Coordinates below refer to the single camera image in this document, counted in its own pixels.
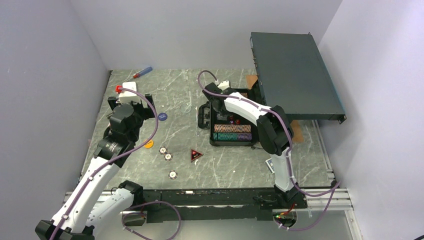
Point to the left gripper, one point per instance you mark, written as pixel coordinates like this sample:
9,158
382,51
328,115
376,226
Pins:
147,112

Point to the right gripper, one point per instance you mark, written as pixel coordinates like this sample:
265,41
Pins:
226,112

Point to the red triangular dealer button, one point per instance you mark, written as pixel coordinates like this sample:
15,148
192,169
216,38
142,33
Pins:
194,155

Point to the blue playing card deck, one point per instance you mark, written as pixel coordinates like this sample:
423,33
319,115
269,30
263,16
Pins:
269,164

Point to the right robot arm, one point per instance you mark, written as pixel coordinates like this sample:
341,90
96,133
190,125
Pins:
275,137

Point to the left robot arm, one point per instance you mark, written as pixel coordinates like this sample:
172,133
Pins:
80,218

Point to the blue small blind button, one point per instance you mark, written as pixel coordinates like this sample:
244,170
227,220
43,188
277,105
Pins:
162,116

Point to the chip row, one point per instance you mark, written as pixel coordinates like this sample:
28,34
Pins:
232,137
232,128

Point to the red dice in case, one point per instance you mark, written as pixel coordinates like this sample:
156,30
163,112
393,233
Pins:
232,120

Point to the black poker chip case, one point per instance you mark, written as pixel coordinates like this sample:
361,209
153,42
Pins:
207,118

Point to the orange big blind button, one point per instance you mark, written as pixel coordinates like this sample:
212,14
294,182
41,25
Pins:
149,144

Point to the clear glass lens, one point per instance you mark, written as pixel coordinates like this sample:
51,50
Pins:
186,108

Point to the bottom chip row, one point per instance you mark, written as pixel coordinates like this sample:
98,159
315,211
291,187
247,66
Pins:
232,137

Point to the poker chip upper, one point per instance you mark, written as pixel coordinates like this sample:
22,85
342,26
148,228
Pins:
163,150

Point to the poker chip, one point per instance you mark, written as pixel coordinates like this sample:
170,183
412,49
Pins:
173,174
163,150
168,156

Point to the blue red screwdriver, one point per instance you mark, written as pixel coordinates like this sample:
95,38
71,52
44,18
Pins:
140,73

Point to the poker chip middle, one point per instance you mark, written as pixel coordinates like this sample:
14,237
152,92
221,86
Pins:
168,156

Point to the poker chip lower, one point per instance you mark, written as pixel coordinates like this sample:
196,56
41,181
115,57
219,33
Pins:
173,174

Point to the dark grey rack box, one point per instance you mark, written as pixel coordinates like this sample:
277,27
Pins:
292,74

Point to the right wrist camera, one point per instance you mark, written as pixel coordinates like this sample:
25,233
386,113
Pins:
224,85

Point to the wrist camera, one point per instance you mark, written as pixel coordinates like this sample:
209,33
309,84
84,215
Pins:
127,97
224,85

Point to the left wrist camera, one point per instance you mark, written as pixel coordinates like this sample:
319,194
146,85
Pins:
127,97

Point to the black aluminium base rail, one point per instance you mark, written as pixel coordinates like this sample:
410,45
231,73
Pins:
236,203

